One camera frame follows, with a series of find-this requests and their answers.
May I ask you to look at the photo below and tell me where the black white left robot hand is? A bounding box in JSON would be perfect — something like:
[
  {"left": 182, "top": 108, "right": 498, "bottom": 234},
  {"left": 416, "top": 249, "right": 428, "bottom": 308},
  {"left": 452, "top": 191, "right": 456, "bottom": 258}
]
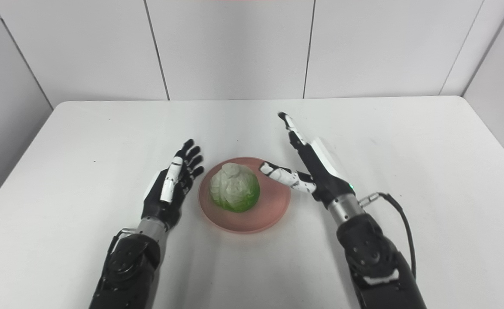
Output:
[{"left": 141, "top": 139, "right": 205, "bottom": 232}]

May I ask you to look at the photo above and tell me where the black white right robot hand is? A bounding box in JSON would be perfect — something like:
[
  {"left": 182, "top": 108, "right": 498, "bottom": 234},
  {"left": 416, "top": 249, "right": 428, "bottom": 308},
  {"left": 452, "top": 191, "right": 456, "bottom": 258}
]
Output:
[{"left": 259, "top": 112, "right": 355, "bottom": 211}]

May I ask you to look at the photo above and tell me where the pink round plate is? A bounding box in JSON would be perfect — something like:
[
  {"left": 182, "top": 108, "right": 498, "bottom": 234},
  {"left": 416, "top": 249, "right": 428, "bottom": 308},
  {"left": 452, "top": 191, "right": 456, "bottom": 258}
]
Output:
[{"left": 198, "top": 157, "right": 291, "bottom": 234}]

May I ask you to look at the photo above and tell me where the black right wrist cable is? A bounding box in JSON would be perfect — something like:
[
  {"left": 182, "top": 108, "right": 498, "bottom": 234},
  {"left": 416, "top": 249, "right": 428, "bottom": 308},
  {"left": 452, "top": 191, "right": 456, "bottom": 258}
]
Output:
[{"left": 359, "top": 192, "right": 417, "bottom": 279}]

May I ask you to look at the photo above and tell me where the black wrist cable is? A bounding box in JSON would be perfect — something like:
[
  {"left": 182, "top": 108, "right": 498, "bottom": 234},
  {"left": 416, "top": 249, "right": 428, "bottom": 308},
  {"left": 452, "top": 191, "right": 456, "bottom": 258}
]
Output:
[
  {"left": 108, "top": 227, "right": 137, "bottom": 258},
  {"left": 359, "top": 192, "right": 417, "bottom": 279}
]

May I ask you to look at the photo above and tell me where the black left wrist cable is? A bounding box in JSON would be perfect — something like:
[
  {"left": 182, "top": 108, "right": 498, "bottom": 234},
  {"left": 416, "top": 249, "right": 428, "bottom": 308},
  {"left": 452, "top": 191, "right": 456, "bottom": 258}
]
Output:
[{"left": 108, "top": 227, "right": 137, "bottom": 258}]

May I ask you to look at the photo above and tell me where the green white toy cabbage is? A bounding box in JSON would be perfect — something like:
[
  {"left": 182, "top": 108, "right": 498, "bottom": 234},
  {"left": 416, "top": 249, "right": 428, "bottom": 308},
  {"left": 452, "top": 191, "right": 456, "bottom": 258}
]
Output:
[{"left": 209, "top": 162, "right": 261, "bottom": 213}]

